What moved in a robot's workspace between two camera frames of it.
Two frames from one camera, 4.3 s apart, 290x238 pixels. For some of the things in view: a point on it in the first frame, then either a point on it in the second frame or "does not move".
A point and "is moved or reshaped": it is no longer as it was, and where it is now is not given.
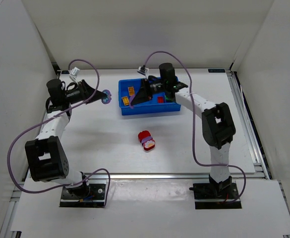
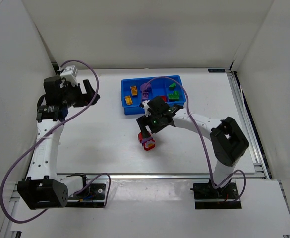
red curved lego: [143, 134] does not move
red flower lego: [149, 144] does not move
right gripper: [146, 88] → [147, 123]
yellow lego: [126, 100] is moved or reshaped
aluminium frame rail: [163, 175] does not move
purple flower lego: [107, 99] is moved or reshaped
